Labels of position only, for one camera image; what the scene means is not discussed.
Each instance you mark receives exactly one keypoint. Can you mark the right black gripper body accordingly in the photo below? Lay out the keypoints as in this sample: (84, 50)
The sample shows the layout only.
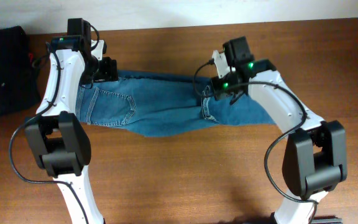
(223, 86)

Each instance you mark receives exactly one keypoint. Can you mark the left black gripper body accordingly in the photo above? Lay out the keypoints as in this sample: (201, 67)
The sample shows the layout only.
(100, 70)

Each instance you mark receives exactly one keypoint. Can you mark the blue denim jeans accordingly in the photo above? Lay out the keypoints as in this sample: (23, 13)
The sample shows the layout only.
(161, 104)

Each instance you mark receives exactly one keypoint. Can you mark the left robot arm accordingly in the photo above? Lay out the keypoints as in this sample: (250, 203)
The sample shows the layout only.
(56, 138)

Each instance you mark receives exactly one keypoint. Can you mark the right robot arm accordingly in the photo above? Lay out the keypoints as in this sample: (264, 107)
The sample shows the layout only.
(315, 159)

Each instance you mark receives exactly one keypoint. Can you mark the black folded garment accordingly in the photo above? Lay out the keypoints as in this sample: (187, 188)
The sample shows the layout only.
(18, 79)

